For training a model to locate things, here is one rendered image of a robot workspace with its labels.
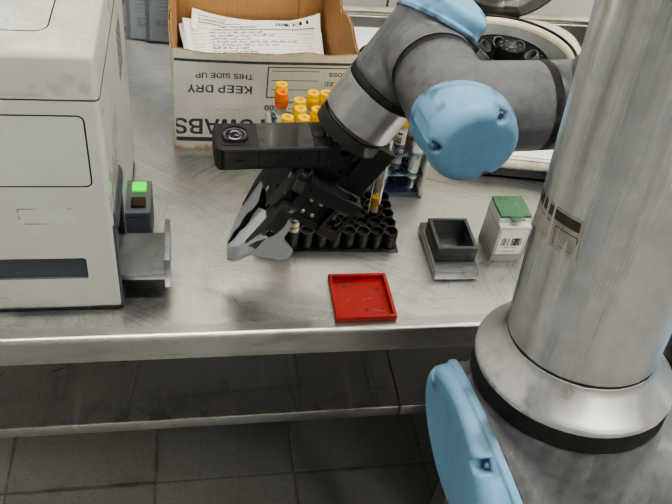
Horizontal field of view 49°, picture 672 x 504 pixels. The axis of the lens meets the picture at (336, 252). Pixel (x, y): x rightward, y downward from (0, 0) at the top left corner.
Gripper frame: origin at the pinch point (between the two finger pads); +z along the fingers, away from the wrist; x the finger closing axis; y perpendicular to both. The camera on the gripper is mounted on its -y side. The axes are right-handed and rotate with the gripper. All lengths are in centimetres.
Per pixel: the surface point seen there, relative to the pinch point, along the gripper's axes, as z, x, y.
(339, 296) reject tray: -2.2, -3.5, 12.9
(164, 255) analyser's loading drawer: 2.2, -2.5, -6.6
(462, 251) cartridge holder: -12.2, 0.5, 24.4
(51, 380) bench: 72, 34, 5
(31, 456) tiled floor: 99, 35, 12
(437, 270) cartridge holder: -9.2, -0.9, 22.6
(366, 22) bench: -12, 58, 23
